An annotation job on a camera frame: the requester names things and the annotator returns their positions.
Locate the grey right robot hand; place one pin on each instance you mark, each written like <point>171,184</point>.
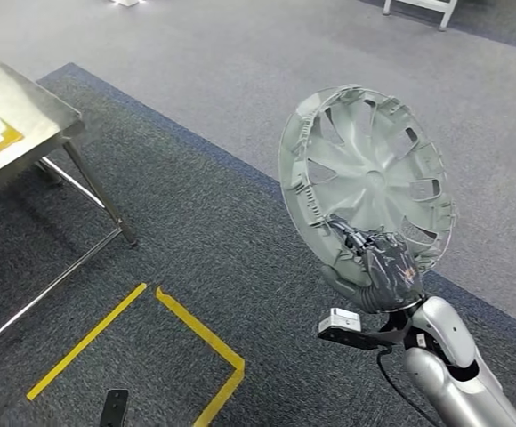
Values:
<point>391,271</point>

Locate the silver plastic wheel hubcap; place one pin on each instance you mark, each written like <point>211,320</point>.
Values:
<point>365,182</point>

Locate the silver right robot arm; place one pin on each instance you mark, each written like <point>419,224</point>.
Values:
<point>454,383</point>

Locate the stainless steel workbench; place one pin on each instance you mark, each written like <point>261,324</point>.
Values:
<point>22,112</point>

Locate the angled yellow floor tape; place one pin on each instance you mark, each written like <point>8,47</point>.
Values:
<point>205,333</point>

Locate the dark flat plate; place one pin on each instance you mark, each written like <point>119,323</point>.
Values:
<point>114,408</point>

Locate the straight yellow floor tape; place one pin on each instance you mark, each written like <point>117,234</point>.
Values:
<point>86,342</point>

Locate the white table frame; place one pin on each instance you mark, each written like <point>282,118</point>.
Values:
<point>445,12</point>

